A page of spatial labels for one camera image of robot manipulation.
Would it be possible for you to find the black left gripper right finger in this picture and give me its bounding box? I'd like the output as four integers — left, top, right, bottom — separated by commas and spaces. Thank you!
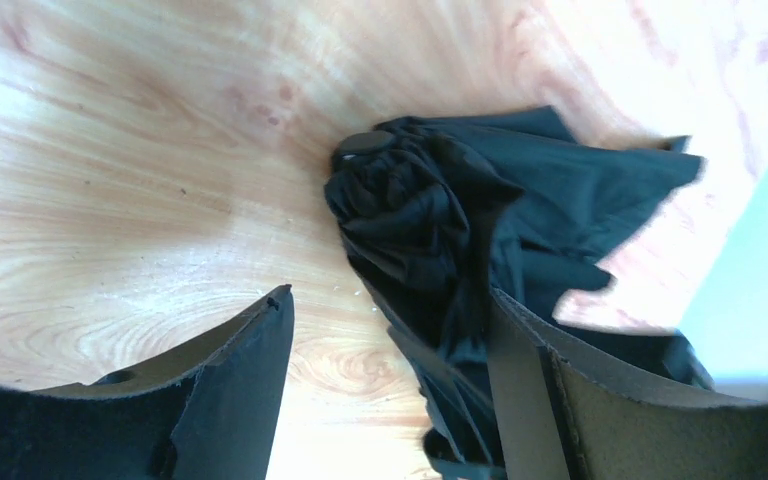
488, 291, 768, 479

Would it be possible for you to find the black folding umbrella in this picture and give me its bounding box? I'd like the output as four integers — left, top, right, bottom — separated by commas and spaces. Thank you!
324, 106, 703, 479

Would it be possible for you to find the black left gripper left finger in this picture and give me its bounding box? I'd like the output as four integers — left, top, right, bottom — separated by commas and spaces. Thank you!
0, 285, 294, 479

